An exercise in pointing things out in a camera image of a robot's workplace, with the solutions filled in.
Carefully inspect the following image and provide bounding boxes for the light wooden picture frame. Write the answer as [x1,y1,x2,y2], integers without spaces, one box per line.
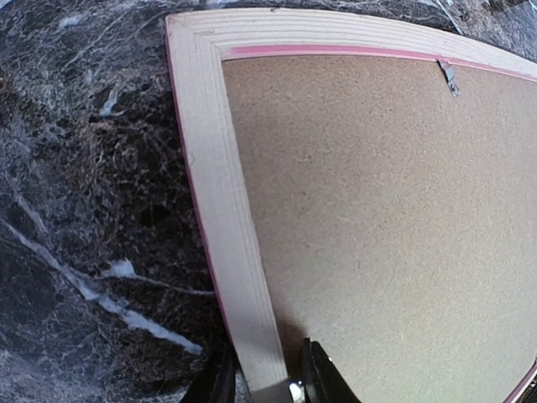
[166,8,536,402]

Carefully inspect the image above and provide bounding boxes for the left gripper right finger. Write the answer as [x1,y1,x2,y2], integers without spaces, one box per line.
[300,338,361,403]

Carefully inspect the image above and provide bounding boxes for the brown cardboard backing board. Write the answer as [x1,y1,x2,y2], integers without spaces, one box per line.
[223,55,536,402]

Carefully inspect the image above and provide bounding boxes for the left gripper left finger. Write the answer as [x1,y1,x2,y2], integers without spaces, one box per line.
[180,342,236,403]

